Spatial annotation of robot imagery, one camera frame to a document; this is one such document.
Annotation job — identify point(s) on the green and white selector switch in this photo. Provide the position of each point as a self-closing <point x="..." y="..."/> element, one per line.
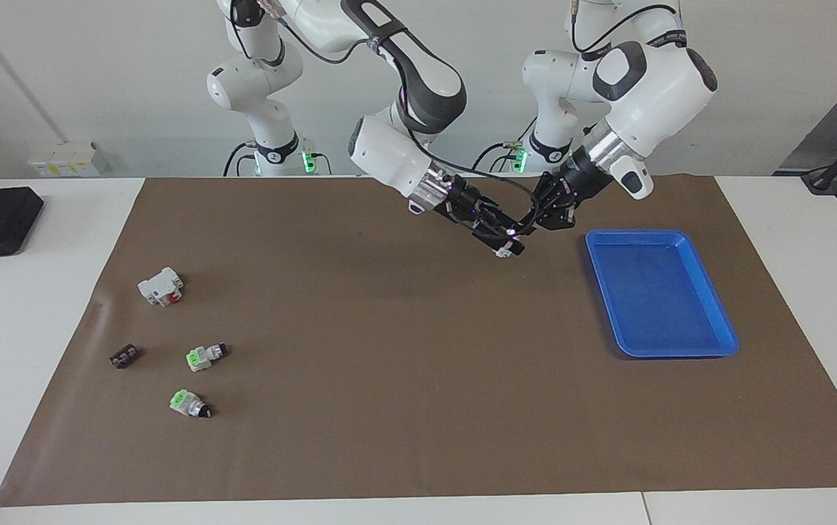
<point x="185" y="403"/>
<point x="200" y="357"/>

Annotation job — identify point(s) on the orange and white selector switch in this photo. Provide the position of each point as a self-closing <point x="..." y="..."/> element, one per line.
<point x="510" y="250"/>

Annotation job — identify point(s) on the blue plastic tray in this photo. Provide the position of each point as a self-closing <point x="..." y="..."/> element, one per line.
<point x="659" y="299"/>

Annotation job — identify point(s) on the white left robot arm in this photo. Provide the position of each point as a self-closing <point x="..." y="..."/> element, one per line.
<point x="652" y="87"/>

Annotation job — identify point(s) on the white wall power strip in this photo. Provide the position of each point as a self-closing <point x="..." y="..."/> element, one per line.
<point x="61" y="160"/>

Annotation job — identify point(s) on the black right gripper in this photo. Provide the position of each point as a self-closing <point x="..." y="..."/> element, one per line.
<point x="466" y="204"/>

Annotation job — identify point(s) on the white circuit breaker red lever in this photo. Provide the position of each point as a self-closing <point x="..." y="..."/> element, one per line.
<point x="157" y="286"/>

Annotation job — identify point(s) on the small dark terminal block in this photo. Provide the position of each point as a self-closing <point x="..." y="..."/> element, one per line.
<point x="125" y="356"/>

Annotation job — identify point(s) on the brown paper table mat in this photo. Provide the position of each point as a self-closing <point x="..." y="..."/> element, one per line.
<point x="418" y="364"/>

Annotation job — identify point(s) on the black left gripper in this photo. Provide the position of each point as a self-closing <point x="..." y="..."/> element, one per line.
<point x="582" y="179"/>

